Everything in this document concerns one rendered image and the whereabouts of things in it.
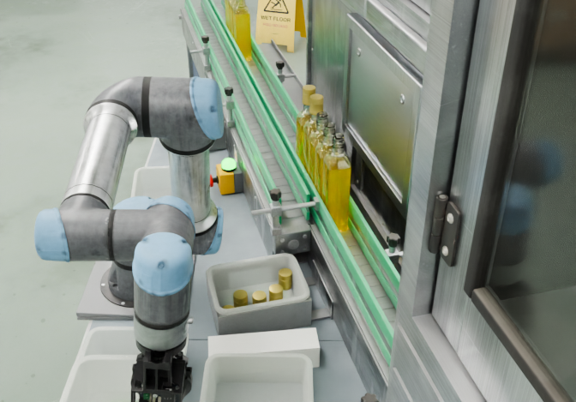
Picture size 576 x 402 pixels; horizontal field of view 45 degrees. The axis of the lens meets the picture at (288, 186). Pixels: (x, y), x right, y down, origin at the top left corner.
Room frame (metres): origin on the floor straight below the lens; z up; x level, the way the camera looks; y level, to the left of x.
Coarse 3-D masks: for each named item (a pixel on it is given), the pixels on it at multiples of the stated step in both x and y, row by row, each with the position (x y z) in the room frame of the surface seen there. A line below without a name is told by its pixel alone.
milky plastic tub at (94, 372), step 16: (80, 368) 0.81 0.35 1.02; (96, 368) 0.82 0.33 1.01; (112, 368) 0.82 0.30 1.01; (128, 368) 0.82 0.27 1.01; (80, 384) 0.79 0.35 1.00; (96, 384) 0.82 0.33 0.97; (112, 384) 0.82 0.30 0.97; (128, 384) 0.81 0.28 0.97; (64, 400) 0.73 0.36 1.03; (80, 400) 0.77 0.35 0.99; (96, 400) 0.79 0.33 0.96; (112, 400) 0.79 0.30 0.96; (128, 400) 0.79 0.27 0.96
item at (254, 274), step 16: (272, 256) 1.33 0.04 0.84; (288, 256) 1.33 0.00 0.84; (208, 272) 1.27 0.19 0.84; (224, 272) 1.30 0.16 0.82; (240, 272) 1.31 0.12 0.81; (256, 272) 1.32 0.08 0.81; (272, 272) 1.33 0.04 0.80; (224, 288) 1.29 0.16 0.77; (240, 288) 1.30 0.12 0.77; (256, 288) 1.30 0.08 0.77; (304, 288) 1.22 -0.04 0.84; (224, 304) 1.24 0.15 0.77; (256, 304) 1.16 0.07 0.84; (272, 304) 1.16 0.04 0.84
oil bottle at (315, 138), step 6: (312, 132) 1.52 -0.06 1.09; (312, 138) 1.51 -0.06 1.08; (318, 138) 1.49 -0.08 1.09; (312, 144) 1.50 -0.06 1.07; (312, 150) 1.50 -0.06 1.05; (312, 156) 1.49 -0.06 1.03; (312, 162) 1.49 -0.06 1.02; (312, 168) 1.49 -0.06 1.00; (312, 174) 1.49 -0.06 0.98; (312, 180) 1.49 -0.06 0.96
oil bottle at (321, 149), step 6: (318, 144) 1.46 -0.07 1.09; (324, 144) 1.45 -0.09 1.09; (318, 150) 1.45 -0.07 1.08; (324, 150) 1.44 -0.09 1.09; (330, 150) 1.44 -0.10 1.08; (318, 156) 1.45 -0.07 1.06; (324, 156) 1.43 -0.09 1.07; (318, 162) 1.45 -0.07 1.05; (318, 168) 1.44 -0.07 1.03; (318, 174) 1.44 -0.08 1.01; (318, 180) 1.44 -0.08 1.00; (318, 186) 1.44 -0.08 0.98; (318, 192) 1.44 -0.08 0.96
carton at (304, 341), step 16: (224, 336) 1.09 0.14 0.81; (240, 336) 1.09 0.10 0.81; (256, 336) 1.09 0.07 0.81; (272, 336) 1.09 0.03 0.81; (288, 336) 1.09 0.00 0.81; (304, 336) 1.09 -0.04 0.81; (208, 352) 1.04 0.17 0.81; (224, 352) 1.04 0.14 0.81; (240, 352) 1.04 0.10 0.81; (256, 352) 1.04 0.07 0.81; (272, 352) 1.05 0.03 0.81; (288, 352) 1.05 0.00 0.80; (304, 352) 1.06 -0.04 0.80
